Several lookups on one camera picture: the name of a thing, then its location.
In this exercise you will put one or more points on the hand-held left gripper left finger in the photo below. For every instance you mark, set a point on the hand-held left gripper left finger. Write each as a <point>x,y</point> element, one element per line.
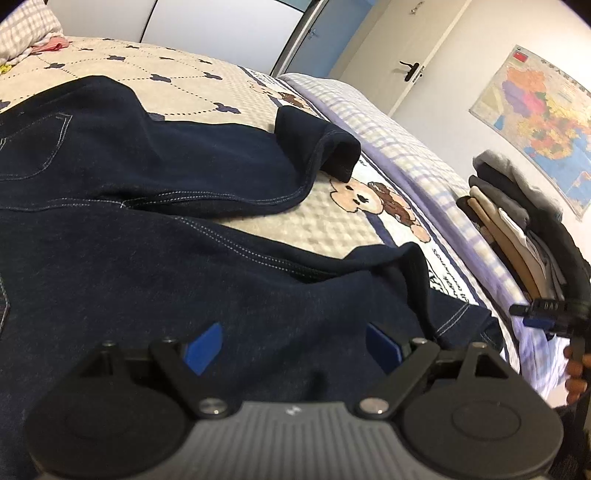
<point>203,348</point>

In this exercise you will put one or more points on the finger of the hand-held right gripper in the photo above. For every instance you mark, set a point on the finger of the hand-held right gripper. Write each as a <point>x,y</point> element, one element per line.
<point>545,309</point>

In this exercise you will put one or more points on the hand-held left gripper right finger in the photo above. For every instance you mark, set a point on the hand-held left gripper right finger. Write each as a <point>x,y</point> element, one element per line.
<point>381,346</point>

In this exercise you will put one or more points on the dark blue denim pants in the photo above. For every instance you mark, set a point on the dark blue denim pants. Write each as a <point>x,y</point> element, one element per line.
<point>138,277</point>

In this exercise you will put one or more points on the stack of folded clothes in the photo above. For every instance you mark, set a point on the stack of folded clothes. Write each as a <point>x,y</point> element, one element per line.
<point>512,203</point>

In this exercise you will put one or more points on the person's right hand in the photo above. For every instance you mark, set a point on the person's right hand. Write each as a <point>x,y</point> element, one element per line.
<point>579,381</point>

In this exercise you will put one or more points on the beige bear-print blanket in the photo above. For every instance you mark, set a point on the beige bear-print blanket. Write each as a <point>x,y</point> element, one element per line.
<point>286,221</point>

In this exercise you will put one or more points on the purple plaid bed sheet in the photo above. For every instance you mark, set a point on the purple plaid bed sheet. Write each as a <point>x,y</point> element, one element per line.
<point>415,152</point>

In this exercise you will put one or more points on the white door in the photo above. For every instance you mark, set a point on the white door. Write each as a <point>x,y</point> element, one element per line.
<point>392,37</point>

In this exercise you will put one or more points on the white and teal wardrobe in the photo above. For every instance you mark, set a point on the white and teal wardrobe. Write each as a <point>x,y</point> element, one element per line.
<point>207,23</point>

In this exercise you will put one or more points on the pink cloth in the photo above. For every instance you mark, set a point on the pink cloth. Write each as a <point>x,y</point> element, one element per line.
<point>51,45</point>

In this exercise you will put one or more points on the small yellow-green item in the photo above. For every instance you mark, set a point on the small yellow-green item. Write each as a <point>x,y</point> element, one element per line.
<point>3,68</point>

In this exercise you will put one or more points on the purple plaid pillow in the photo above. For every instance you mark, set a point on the purple plaid pillow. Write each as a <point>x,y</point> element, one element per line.
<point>27,27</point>

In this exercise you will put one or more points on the colourful wall map poster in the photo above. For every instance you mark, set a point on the colourful wall map poster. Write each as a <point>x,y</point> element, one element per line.
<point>549,110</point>

